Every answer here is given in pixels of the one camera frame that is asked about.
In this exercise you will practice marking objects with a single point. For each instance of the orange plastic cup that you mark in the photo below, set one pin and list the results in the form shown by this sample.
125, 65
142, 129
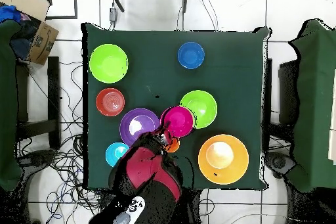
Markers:
174, 145

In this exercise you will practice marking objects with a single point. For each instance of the pink plastic bowl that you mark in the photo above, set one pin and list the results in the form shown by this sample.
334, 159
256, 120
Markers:
179, 121

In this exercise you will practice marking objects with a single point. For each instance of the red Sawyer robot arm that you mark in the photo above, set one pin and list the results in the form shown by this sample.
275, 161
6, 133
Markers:
152, 168

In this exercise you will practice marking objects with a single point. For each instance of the purple plastic bowl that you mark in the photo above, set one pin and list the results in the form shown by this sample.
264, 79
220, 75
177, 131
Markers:
136, 125

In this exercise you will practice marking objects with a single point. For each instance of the green plastic bowl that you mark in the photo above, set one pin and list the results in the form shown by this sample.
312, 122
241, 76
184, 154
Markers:
108, 63
204, 108

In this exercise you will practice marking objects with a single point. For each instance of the cyan plastic bowl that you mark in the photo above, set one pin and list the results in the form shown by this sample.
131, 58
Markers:
114, 153

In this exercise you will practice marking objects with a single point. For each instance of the red-orange plastic bowl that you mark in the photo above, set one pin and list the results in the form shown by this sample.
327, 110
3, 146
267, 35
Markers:
110, 102

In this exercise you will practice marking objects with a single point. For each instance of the large orange plastic bowl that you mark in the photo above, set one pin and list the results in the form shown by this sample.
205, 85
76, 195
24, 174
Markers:
223, 159

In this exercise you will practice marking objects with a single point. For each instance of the blue plastic bowl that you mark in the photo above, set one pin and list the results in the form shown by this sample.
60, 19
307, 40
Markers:
191, 55

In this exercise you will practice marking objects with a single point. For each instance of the dark green tablecloth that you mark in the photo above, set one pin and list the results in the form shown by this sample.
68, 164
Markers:
236, 76

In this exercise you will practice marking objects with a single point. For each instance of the black tripod leg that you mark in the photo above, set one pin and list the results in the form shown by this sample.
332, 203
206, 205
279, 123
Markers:
185, 0
116, 0

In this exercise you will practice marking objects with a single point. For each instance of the brown cardboard box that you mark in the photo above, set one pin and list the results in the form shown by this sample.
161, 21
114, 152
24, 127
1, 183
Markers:
43, 42

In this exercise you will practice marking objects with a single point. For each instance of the green cloth covered table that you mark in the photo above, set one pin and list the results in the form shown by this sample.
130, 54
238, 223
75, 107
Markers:
6, 103
315, 103

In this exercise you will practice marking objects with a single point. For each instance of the blue cloth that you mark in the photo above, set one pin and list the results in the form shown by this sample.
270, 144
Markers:
9, 13

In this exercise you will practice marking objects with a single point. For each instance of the black pedestal foot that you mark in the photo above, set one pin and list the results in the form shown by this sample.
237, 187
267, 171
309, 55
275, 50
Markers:
39, 157
279, 162

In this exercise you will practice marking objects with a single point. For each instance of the black stool frame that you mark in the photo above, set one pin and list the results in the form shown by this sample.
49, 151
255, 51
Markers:
288, 92
54, 90

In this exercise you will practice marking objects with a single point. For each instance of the black metal frame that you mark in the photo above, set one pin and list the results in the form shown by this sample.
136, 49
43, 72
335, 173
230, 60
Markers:
75, 3

